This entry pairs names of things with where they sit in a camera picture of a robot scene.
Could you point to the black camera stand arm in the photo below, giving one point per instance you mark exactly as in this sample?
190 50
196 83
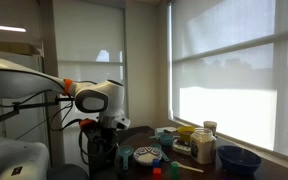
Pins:
34 105

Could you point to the blue patterned white plate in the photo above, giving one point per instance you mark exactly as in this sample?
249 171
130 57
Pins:
147 156

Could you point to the clear jar white contents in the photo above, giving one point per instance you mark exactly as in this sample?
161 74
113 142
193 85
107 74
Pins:
203 146

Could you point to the medium teal measuring cup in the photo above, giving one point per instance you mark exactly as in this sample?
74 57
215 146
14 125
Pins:
166 139

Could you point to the small teal measuring cup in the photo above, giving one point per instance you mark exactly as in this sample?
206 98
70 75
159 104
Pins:
156 146

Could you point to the fluorescent ceiling light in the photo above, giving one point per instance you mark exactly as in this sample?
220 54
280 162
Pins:
4 28

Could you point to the light blue cup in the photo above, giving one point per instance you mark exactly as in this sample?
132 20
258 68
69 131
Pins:
159 131

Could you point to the white roller blind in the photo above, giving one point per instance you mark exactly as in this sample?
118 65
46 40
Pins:
84 40
224 66

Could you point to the large teal measuring cup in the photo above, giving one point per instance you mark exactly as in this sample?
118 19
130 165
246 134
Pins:
125 151

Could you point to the green block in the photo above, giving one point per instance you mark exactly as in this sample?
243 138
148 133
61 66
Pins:
174 170

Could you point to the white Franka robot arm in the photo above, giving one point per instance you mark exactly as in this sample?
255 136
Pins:
17 80

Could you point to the dark upholstered chair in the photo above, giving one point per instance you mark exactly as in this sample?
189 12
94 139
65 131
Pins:
95 168

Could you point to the yellow bowl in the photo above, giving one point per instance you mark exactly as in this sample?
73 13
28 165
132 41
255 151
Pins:
185 132

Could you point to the white plastic spoon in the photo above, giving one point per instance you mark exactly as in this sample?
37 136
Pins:
189 167

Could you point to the grey round seat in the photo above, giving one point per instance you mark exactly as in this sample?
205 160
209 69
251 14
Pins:
67 172

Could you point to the small white box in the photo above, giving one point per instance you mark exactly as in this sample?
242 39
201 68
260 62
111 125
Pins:
181 147

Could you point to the blue block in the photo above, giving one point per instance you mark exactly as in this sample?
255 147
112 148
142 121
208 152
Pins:
156 163

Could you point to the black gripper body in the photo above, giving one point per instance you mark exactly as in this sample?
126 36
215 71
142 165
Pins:
100 141

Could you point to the white paper sheet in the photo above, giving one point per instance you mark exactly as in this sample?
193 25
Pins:
169 129

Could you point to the dark blue bowl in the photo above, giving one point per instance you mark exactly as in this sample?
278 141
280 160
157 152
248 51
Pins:
239 160

